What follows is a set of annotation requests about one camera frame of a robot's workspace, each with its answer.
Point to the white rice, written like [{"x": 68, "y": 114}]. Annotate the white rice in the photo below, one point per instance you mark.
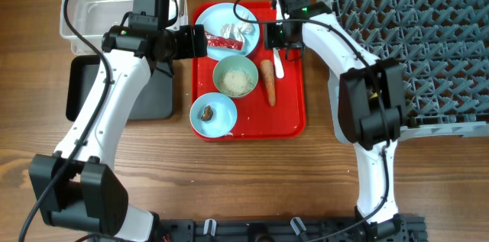
[{"x": 235, "y": 83}]

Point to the white plastic spoon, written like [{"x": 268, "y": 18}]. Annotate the white plastic spoon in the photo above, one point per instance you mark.
[{"x": 278, "y": 66}]

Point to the grey dishwasher rack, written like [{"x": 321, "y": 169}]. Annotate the grey dishwasher rack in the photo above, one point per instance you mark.
[{"x": 443, "y": 46}]

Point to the large light blue plate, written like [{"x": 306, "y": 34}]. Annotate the large light blue plate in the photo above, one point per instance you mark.
[{"x": 213, "y": 17}]

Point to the black tray bin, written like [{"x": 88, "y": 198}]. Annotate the black tray bin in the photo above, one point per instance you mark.
[{"x": 155, "y": 102}]

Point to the brown food scrap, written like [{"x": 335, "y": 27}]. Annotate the brown food scrap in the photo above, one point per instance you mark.
[{"x": 207, "y": 113}]

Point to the small light blue bowl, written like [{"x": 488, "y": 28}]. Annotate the small light blue bowl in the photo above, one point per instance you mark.
[{"x": 224, "y": 115}]

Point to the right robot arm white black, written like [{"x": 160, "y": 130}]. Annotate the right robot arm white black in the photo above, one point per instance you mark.
[{"x": 370, "y": 106}]

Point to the green bowl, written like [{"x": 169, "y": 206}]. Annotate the green bowl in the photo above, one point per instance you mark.
[{"x": 236, "y": 62}]

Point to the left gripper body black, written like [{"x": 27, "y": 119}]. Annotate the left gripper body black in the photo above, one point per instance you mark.
[{"x": 184, "y": 43}]

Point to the clear plastic bin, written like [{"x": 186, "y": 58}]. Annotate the clear plastic bin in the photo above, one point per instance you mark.
[{"x": 93, "y": 18}]

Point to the orange carrot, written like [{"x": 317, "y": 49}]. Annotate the orange carrot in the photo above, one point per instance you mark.
[{"x": 267, "y": 72}]

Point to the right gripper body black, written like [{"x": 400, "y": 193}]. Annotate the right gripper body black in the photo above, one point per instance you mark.
[{"x": 275, "y": 37}]

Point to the red snack wrapper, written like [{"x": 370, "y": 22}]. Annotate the red snack wrapper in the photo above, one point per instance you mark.
[{"x": 221, "y": 42}]

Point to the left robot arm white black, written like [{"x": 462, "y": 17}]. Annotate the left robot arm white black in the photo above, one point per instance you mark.
[{"x": 76, "y": 187}]

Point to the white tissue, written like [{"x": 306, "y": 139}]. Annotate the white tissue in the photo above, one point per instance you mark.
[{"x": 236, "y": 30}]

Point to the red serving tray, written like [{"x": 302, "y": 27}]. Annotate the red serving tray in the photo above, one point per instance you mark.
[{"x": 257, "y": 120}]

